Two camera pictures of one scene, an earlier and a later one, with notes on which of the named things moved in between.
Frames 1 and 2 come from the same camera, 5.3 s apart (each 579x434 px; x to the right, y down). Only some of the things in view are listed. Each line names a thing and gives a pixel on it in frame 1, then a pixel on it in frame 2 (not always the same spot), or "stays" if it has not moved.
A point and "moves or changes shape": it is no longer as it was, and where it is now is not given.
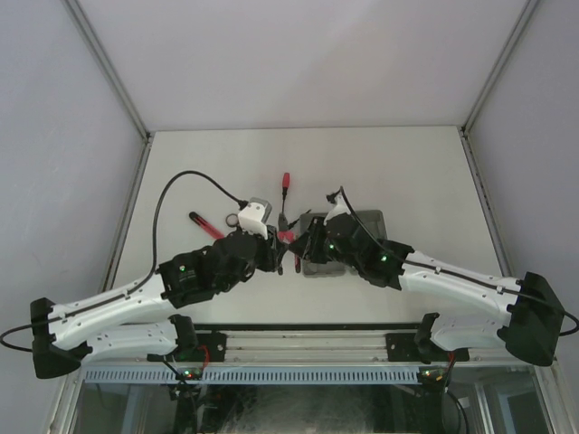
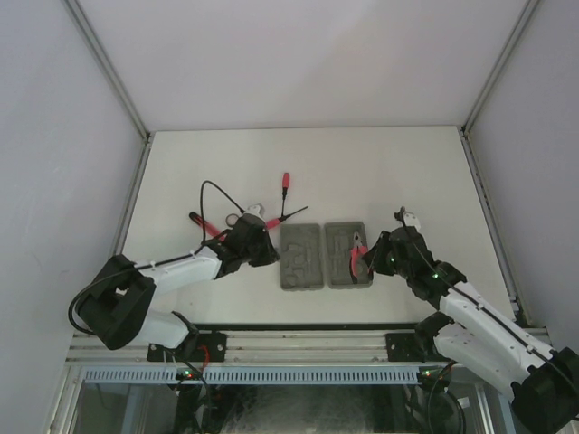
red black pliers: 284,238 moves or changes shape
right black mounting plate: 403,347 stays
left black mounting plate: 211,346 stays
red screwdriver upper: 286,181 stays
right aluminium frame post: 487,84 stays
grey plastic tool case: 374,221 moves or changes shape
